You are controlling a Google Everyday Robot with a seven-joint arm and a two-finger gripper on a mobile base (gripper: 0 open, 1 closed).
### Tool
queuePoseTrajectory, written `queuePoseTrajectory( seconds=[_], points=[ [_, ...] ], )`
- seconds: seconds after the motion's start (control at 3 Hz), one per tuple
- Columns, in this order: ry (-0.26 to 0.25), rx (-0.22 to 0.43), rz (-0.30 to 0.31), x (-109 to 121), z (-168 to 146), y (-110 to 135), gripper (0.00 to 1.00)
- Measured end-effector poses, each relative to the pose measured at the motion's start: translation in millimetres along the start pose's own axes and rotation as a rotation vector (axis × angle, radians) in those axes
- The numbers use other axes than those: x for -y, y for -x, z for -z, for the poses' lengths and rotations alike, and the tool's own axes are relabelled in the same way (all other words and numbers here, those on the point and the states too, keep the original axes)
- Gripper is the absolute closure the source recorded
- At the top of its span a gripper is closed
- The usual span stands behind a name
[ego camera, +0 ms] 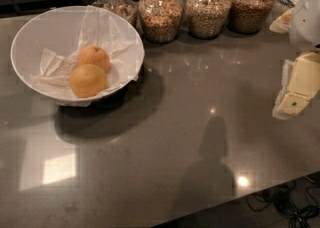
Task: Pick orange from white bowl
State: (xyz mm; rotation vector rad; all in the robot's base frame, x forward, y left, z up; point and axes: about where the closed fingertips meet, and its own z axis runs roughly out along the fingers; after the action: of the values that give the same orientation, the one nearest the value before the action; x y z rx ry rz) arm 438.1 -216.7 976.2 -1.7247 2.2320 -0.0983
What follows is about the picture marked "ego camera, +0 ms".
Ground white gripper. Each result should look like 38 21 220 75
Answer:
269 0 320 120

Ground white bowl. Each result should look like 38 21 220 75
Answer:
9 5 146 108

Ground glass jar far right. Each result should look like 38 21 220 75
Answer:
228 0 274 34

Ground glass jar of grains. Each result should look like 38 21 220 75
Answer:
186 0 231 39

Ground glass jar of cereal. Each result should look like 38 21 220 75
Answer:
138 0 183 44

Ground white paper liner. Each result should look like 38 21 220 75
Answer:
31 6 144 106

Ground rear orange fruit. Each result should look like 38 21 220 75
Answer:
77 45 111 72

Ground orange fruit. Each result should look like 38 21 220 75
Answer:
77 45 111 72
69 64 108 98

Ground front orange fruit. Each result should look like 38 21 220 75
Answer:
69 64 108 98

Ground black floor cables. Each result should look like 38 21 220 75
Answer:
245 175 320 228

